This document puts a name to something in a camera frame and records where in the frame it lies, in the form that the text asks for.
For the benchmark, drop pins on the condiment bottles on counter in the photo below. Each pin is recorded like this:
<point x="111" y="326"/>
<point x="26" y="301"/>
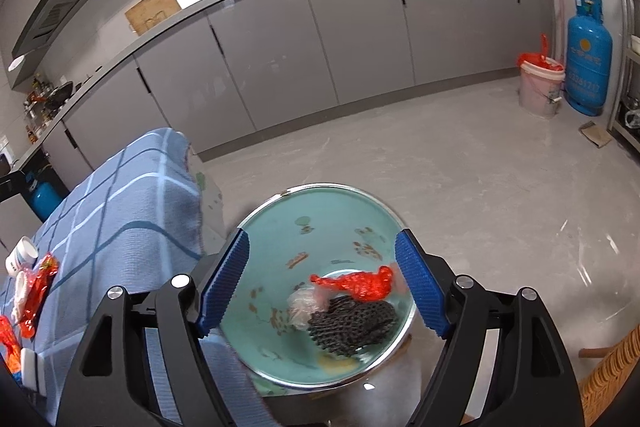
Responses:
<point x="36" y="113"/>

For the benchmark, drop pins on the cardboard piece on floor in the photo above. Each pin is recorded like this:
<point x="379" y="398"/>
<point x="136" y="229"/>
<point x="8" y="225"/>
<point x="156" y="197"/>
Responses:
<point x="595" y="134"/>

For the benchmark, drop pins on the teal enamel basin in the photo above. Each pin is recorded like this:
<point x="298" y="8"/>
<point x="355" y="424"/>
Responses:
<point x="327" y="229"/>

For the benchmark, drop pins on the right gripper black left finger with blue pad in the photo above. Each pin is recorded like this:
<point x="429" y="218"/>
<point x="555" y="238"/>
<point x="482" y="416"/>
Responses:
<point x="134" y="342"/>

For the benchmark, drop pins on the woven wicker chair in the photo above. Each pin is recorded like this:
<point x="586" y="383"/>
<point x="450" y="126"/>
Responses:
<point x="610" y="393"/>

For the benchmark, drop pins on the range hood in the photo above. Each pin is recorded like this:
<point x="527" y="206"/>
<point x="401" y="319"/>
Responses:
<point x="41" y="29"/>

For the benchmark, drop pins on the blue gas cylinder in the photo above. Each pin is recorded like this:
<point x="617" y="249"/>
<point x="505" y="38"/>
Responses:
<point x="588" y="58"/>
<point x="41" y="196"/>

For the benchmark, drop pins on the black foam fruit net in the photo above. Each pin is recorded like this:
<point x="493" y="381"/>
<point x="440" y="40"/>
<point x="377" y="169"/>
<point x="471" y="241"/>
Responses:
<point x="348" y="326"/>

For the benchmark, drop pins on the wooden cutting board left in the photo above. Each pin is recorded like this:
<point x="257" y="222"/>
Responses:
<point x="147" y="14"/>

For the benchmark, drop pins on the metal shelf rack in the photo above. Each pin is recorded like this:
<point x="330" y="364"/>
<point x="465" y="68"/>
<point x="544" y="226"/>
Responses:
<point x="624" y="119"/>

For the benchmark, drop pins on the yellow green sponge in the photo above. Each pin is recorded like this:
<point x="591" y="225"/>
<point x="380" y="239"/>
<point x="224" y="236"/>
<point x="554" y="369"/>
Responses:
<point x="335" y="366"/>

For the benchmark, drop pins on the grey kitchen cabinet run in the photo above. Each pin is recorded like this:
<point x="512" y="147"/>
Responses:
<point x="230" y="73"/>

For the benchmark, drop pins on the blue plaid tablecloth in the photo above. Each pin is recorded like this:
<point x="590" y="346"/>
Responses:
<point x="135" y="222"/>

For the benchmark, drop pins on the pink bucket red bag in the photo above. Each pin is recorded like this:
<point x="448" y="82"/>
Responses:
<point x="541" y="81"/>

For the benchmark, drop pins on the red plastic wrapper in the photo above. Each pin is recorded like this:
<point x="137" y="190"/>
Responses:
<point x="362" y="286"/>

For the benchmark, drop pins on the white melamine sponge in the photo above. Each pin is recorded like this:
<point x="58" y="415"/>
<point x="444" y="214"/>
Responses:
<point x="32" y="371"/>

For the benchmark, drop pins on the white plastic bag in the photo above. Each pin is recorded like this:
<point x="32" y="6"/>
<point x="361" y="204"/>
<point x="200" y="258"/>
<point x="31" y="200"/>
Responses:
<point x="304" y="303"/>

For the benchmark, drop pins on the red snack packet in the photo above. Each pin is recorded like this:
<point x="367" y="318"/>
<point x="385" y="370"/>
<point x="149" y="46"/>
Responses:
<point x="31" y="288"/>

